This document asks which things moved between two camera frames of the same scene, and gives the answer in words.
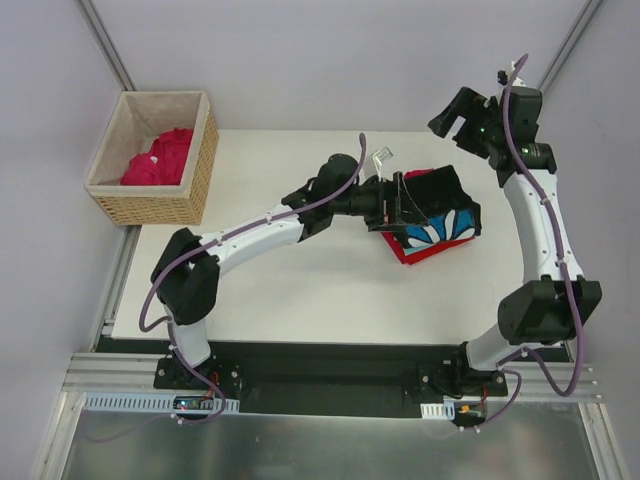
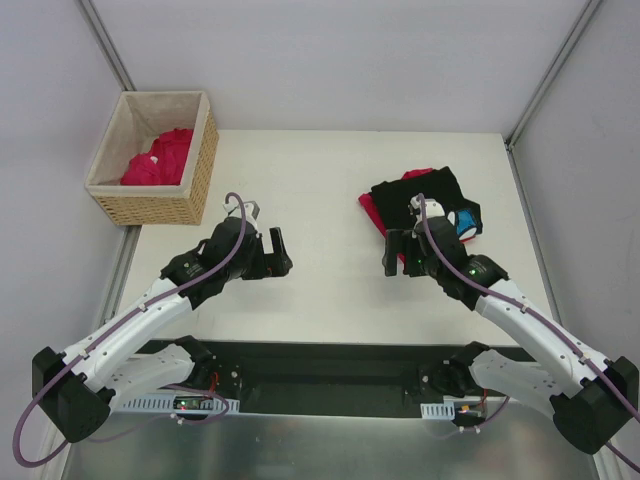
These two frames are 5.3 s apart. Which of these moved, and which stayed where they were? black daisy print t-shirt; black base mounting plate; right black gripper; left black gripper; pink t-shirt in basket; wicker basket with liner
Moved: right black gripper; left black gripper
Stayed: wicker basket with liner; pink t-shirt in basket; black base mounting plate; black daisy print t-shirt
